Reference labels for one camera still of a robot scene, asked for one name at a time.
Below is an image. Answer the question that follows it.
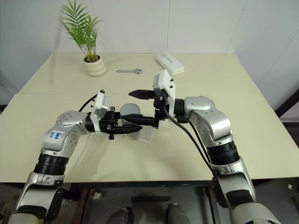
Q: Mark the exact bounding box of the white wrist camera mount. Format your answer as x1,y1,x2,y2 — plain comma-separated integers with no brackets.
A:
152,69,176,117
90,91,111,135

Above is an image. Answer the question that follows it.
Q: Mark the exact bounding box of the rusty brown metal leg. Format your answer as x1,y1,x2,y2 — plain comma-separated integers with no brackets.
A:
76,188,95,224

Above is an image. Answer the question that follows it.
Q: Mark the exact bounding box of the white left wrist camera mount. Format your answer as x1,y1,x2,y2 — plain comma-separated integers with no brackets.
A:
90,91,111,135

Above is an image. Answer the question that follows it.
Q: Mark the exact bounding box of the green palm plant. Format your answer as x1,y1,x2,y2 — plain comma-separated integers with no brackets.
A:
60,0,104,63

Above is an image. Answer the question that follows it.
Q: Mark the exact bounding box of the black table frame bar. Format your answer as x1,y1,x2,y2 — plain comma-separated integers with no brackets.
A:
77,181,215,188

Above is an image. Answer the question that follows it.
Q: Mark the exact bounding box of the silver adjustable wrench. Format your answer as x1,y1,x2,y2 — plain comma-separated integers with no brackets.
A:
116,67,143,75

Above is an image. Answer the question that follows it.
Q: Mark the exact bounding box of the grey jar lid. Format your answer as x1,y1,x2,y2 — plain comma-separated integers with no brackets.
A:
120,103,141,117

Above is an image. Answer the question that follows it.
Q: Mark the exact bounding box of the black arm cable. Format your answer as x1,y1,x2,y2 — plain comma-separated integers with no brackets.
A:
162,102,217,182
78,94,99,112
186,120,214,165

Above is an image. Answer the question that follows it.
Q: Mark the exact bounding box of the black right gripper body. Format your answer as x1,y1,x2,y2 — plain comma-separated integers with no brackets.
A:
152,88,170,129

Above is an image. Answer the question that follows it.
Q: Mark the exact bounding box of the clear plastic box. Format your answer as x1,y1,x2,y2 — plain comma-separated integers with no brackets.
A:
136,126,156,143

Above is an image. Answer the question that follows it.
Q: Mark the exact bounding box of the cream ribbed plant pot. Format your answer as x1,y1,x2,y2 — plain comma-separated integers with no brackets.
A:
83,55,106,77

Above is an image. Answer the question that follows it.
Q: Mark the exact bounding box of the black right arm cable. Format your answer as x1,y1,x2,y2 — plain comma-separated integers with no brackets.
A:
162,102,217,182
186,120,214,165

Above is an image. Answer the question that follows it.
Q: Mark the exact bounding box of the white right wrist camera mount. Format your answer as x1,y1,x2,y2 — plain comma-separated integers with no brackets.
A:
152,69,176,117

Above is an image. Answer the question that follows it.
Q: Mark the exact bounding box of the dark rounded shape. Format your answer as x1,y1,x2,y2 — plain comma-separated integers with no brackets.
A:
106,206,134,224
165,202,190,224

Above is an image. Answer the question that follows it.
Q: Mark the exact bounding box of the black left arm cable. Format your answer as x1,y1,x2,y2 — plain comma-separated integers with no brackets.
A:
78,94,99,112

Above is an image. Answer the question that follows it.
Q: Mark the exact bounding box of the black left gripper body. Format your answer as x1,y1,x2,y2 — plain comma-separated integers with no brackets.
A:
100,106,121,140

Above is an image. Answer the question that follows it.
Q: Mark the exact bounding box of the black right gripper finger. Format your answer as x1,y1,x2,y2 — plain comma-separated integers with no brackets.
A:
123,114,155,128
128,89,155,101

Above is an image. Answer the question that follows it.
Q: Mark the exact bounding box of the clear plastic jar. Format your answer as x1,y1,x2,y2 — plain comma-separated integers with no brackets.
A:
120,113,142,141

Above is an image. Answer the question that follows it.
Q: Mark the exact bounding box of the white oblong case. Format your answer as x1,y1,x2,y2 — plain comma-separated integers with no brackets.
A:
154,53,185,76

